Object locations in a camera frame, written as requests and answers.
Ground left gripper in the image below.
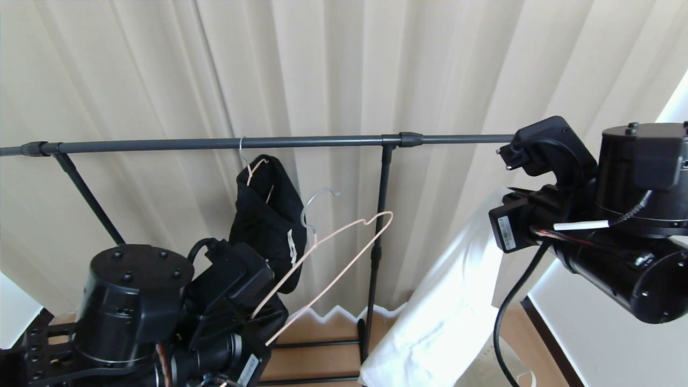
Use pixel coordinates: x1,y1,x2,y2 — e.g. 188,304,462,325
159,329,273,387

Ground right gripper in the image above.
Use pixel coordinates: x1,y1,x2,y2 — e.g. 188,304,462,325
489,187,688,325

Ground black shorts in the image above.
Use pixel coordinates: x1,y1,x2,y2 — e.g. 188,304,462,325
228,155,309,295

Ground pink clothes hanger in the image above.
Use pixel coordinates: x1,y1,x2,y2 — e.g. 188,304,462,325
238,137,276,205
249,187,394,346

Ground white garment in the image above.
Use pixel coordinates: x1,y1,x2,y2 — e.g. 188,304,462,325
357,188,518,387

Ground white laundry basket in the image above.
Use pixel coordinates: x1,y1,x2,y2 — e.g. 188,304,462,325
468,344,539,387

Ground black clothes rack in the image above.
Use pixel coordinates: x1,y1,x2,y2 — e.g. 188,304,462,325
0,132,518,385

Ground beige curtain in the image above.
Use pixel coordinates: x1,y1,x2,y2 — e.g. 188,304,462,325
0,0,688,323

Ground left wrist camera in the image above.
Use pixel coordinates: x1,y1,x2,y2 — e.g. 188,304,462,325
187,242,289,331

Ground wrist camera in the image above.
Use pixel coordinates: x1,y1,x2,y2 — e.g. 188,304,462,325
496,116,598,188
187,242,289,331

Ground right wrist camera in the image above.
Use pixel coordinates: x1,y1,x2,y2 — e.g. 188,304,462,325
496,116,598,188

